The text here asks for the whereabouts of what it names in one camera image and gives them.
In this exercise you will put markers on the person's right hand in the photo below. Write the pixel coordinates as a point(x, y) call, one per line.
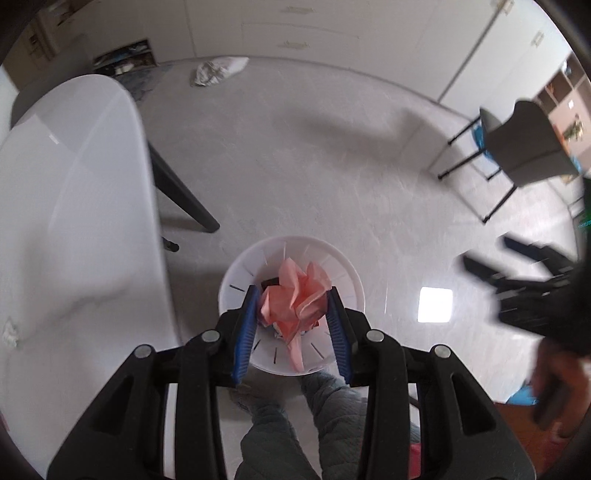
point(554, 364)

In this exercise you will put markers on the white slotted trash bin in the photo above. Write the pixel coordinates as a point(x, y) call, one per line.
point(300, 249)

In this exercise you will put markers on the brown wooden board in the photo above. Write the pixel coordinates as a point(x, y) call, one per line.
point(521, 434)

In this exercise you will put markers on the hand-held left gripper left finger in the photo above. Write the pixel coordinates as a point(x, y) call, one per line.
point(244, 337)

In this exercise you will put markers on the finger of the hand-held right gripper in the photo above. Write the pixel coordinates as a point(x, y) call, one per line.
point(485, 272)
point(526, 249)

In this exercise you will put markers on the pink paper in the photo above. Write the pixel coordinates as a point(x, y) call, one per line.
point(295, 295)

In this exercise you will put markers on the cubby shelf with items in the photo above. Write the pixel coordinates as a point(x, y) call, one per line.
point(565, 101)

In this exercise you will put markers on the grey chair with black legs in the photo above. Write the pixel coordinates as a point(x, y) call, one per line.
point(526, 143)

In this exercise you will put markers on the open cabinet niche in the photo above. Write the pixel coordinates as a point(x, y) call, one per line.
point(124, 55)

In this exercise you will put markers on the blue bag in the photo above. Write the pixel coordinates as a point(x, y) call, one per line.
point(481, 138)

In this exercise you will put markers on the blue cloth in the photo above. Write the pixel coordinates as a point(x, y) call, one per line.
point(521, 397)

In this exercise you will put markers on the white bag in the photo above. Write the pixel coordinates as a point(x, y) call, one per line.
point(219, 69)

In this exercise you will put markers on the person's left leg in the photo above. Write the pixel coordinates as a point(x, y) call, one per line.
point(272, 443)

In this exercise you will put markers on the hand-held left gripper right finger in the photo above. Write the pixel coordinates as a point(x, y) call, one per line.
point(336, 339)

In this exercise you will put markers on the white crumpled tissue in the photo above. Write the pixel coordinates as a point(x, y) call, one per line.
point(10, 333)

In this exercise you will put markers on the white wall cabinets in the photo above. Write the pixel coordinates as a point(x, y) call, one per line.
point(323, 27)

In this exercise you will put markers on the black table leg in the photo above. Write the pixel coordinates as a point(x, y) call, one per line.
point(171, 244)
point(184, 194)

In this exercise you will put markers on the grey patterned floor mat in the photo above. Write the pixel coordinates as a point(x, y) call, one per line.
point(143, 83)

